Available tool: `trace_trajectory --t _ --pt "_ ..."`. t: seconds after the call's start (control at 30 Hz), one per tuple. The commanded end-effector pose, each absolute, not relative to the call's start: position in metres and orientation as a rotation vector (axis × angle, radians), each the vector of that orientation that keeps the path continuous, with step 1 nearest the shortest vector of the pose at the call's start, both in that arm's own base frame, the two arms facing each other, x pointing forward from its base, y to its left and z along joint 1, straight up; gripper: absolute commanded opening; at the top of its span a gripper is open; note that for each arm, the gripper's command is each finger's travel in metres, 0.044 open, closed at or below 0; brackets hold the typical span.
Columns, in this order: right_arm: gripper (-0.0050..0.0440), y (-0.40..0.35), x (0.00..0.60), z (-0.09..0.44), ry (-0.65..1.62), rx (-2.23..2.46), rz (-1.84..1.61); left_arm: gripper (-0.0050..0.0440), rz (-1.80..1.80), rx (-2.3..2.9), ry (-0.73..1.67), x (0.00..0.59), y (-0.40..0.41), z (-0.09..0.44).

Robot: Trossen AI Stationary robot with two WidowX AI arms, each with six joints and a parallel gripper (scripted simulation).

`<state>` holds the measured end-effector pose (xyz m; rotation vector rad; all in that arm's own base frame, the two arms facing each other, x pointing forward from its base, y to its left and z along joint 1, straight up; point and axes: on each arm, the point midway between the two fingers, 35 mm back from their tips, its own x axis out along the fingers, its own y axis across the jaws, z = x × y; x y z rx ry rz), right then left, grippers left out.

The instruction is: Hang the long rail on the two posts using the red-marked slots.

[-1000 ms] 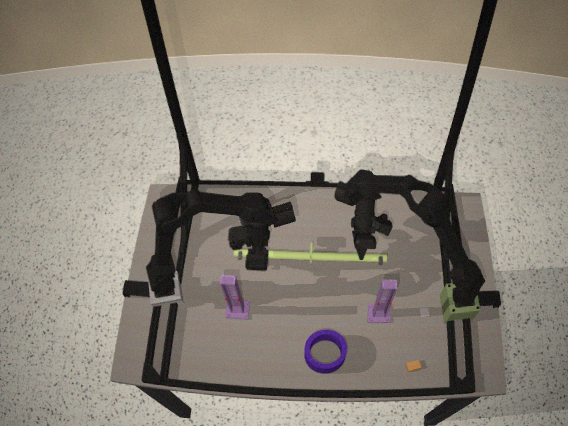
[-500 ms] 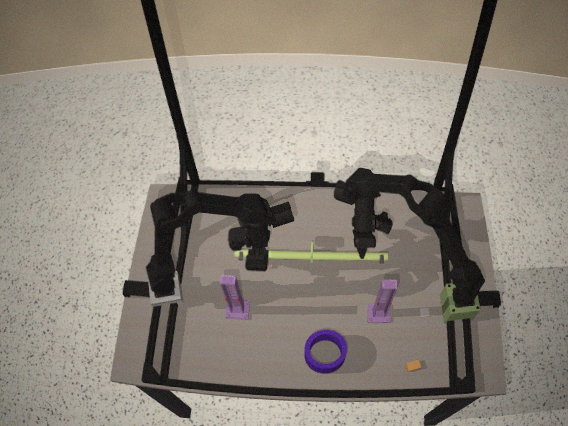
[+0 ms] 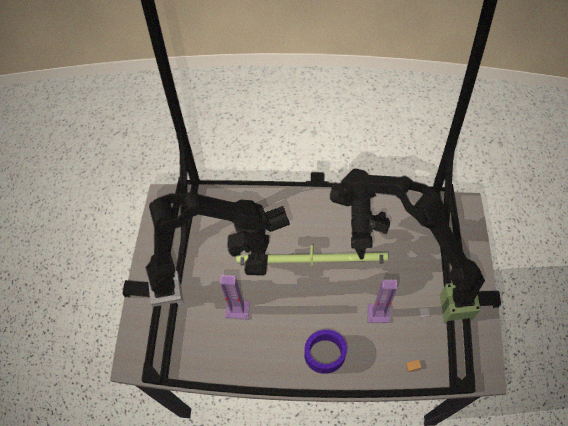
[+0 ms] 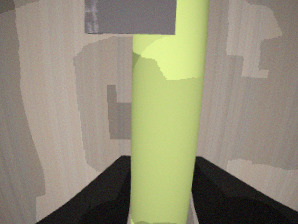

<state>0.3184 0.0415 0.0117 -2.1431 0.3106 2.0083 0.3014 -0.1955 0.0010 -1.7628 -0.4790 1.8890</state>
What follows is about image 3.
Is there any small orange block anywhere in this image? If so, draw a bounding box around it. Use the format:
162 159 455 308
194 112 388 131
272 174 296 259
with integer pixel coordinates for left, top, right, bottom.
406 360 421 372

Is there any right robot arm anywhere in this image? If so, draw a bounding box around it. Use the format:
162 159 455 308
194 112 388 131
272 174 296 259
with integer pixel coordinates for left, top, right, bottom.
146 192 290 298

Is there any purple short tube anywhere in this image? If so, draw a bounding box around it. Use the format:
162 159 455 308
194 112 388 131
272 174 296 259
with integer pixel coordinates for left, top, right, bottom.
305 330 347 374

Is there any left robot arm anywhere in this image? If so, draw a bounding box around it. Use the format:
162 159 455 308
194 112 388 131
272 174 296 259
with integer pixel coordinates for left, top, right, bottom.
330 169 485 308

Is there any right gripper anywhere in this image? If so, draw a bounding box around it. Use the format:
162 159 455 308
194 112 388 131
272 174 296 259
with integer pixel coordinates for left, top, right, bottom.
244 230 270 276

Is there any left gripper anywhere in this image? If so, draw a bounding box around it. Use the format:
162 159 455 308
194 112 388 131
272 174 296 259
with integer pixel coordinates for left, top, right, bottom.
351 210 373 260

